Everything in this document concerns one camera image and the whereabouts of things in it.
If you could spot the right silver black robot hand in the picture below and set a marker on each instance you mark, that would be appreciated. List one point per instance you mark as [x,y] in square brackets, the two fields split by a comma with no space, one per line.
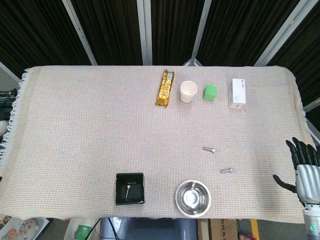
[306,180]

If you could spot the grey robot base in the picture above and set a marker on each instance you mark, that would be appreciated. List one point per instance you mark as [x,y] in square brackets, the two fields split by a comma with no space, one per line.
[150,228]

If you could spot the brown cardboard box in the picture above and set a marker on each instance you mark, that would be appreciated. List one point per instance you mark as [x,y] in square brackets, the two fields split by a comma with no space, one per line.
[217,229]

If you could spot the white carton box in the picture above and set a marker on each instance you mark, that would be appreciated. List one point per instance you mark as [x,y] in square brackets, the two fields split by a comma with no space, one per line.
[237,93]

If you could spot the stainless steel bowl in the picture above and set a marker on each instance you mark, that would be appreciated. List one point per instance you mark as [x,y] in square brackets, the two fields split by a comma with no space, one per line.
[193,198]

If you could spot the green cube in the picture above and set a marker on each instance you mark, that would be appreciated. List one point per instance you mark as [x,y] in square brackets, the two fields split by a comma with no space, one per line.
[209,92]

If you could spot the white paper cup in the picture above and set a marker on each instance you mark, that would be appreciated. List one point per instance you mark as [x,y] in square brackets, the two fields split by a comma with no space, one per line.
[188,92]

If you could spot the gold foil package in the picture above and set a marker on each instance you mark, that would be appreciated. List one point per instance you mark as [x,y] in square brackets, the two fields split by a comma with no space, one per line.
[165,88]

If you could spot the black cardboard box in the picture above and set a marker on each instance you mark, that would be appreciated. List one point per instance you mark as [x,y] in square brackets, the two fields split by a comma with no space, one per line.
[130,188]

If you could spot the long metal bolt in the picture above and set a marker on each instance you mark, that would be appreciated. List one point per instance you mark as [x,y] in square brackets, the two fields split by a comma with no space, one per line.
[127,191]

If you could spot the beige woven tablecloth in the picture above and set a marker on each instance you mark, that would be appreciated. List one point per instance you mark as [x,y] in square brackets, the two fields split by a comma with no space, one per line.
[87,130]

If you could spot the green packet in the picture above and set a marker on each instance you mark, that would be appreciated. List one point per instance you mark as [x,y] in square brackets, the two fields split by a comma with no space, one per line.
[83,231]

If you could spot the black curtain backdrop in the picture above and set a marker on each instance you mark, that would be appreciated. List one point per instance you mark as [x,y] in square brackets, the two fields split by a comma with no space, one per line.
[112,27]

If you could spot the colourful picture book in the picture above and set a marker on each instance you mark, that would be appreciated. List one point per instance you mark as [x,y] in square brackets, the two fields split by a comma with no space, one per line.
[22,228]

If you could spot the white shoe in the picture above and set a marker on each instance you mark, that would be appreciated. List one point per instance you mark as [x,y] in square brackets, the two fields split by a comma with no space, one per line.
[3,128]

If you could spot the white frame post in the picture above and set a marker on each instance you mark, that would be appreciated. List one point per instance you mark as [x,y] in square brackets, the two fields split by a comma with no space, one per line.
[80,32]
[282,32]
[145,32]
[198,37]

